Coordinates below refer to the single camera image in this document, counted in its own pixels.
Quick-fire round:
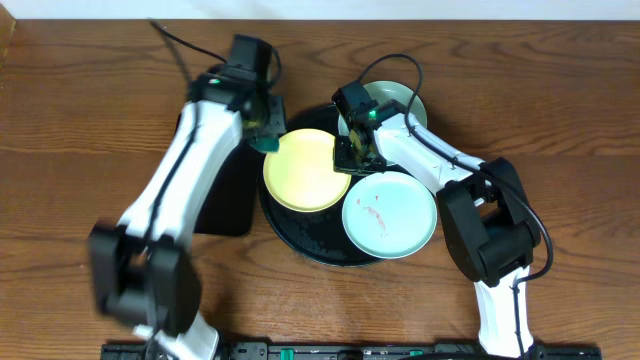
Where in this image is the light green stained plate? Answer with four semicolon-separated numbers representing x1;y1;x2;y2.
342;171;438;259

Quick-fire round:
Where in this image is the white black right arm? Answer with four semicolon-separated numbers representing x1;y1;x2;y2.
333;96;551;358

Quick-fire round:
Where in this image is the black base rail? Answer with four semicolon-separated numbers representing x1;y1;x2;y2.
99;341;604;360

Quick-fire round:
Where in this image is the green yellow sponge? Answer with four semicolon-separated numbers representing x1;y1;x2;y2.
248;137;279;154

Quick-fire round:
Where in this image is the mint green rear plate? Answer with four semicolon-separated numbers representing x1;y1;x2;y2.
337;80;429;166

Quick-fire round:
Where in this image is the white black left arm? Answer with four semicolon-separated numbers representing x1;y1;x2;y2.
88;74;286;360

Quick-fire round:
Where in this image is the black rectangular tray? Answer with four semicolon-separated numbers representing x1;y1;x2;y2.
195;143;264;237

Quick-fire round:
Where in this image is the yellow plate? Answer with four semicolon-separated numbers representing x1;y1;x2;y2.
263;128;351;213

